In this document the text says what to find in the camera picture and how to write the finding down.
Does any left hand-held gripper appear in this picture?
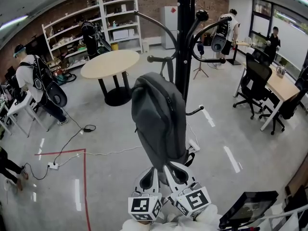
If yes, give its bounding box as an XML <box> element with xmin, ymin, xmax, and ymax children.
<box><xmin>127</xmin><ymin>167</ymin><xmax>163</xmax><ymax>222</ymax></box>

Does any silver kettle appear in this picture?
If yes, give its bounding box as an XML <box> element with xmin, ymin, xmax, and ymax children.
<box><xmin>276</xmin><ymin>65</ymin><xmax>287</xmax><ymax>78</ymax></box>

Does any dark grey backpack bag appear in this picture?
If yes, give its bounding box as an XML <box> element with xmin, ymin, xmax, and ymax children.
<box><xmin>131</xmin><ymin>56</ymin><xmax>196</xmax><ymax>176</ymax></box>

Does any red floor tape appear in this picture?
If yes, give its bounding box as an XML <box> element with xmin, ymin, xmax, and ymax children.
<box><xmin>34</xmin><ymin>148</ymin><xmax>92</xmax><ymax>231</ymax></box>

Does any narrow white shelving unit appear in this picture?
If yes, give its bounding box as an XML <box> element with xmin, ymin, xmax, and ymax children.
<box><xmin>99</xmin><ymin>0</ymin><xmax>144</xmax><ymax>54</ymax></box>

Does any long wooden desk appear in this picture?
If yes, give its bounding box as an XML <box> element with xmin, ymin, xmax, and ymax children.
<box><xmin>232</xmin><ymin>61</ymin><xmax>301</xmax><ymax>132</ymax></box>

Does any small white table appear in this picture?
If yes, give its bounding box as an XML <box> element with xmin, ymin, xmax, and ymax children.
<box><xmin>6</xmin><ymin>90</ymin><xmax>52</xmax><ymax>138</ymax></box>

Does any white microwave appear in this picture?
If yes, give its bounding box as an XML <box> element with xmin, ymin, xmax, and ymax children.
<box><xmin>112</xmin><ymin>28</ymin><xmax>130</xmax><ymax>41</ymax></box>

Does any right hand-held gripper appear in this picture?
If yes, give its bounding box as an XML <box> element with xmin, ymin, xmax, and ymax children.
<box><xmin>163</xmin><ymin>162</ymin><xmax>213</xmax><ymax>218</ymax></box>

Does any black coat rack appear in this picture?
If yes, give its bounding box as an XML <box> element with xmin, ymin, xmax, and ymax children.
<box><xmin>133</xmin><ymin>0</ymin><xmax>233</xmax><ymax>116</ymax></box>

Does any wooden tripod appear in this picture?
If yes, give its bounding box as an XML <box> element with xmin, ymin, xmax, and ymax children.
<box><xmin>192</xmin><ymin>43</ymin><xmax>210</xmax><ymax>80</ymax></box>

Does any small standing desk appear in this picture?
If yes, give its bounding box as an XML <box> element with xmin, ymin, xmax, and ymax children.
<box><xmin>226</xmin><ymin>40</ymin><xmax>251</xmax><ymax>66</ymax></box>

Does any black cable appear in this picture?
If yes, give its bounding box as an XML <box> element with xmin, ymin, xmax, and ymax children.
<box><xmin>23</xmin><ymin>106</ymin><xmax>97</xmax><ymax>180</ymax></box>

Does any wide white shelving unit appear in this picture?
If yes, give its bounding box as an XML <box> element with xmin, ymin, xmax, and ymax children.
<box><xmin>41</xmin><ymin>2</ymin><xmax>106</xmax><ymax>70</ymax></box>

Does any green vacuum cleaner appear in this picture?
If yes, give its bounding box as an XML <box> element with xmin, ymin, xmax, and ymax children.
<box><xmin>55</xmin><ymin>72</ymin><xmax>77</xmax><ymax>84</ymax></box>

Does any white cable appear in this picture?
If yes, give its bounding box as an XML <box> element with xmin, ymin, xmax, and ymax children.
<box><xmin>57</xmin><ymin>145</ymin><xmax>144</xmax><ymax>167</ymax></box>

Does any black office chair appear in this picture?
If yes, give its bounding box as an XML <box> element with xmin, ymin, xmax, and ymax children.
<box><xmin>258</xmin><ymin>66</ymin><xmax>308</xmax><ymax>136</ymax></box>
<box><xmin>232</xmin><ymin>52</ymin><xmax>274</xmax><ymax>120</ymax></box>

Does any round wooden table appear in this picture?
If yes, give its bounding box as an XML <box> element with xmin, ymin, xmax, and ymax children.
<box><xmin>80</xmin><ymin>49</ymin><xmax>141</xmax><ymax>107</ymax></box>

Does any white refrigerator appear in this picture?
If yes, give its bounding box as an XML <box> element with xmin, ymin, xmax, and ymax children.
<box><xmin>160</xmin><ymin>5</ymin><xmax>179</xmax><ymax>50</ymax></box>

